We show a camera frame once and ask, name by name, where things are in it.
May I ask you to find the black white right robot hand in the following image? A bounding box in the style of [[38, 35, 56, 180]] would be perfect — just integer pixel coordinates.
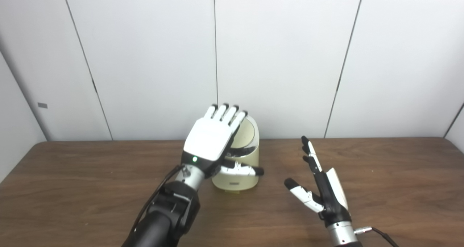
[[284, 136, 352, 227]]

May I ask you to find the cream-colored plastic bin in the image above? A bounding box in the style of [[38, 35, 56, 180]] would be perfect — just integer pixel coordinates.
[[212, 116, 260, 192]]

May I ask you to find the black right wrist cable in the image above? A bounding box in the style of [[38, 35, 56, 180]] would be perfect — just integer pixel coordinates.
[[353, 226, 399, 247]]

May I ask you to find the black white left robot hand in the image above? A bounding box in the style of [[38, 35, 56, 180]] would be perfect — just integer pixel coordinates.
[[181, 103, 264, 178]]

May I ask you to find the round cream bin lid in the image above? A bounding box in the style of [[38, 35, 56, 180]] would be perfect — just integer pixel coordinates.
[[232, 119, 256, 149]]

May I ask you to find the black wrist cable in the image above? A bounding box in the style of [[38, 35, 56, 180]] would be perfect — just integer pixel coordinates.
[[353, 226, 399, 247], [130, 165, 185, 236]]

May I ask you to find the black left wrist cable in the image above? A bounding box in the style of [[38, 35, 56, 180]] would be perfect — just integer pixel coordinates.
[[130, 165, 185, 236]]

